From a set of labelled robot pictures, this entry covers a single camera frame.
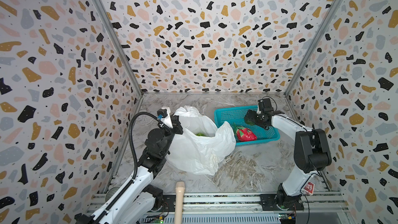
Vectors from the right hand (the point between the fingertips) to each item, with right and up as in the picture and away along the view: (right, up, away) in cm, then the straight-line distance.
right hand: (249, 115), depth 96 cm
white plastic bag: (-28, -14, -23) cm, 39 cm away
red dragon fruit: (-5, -11, -7) cm, 14 cm away
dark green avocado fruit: (-1, -4, -7) cm, 8 cm away
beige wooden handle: (-39, -35, -22) cm, 57 cm away
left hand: (-39, +4, -26) cm, 47 cm away
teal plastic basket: (-6, -1, +7) cm, 9 cm away
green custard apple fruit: (-30, -11, -6) cm, 32 cm away
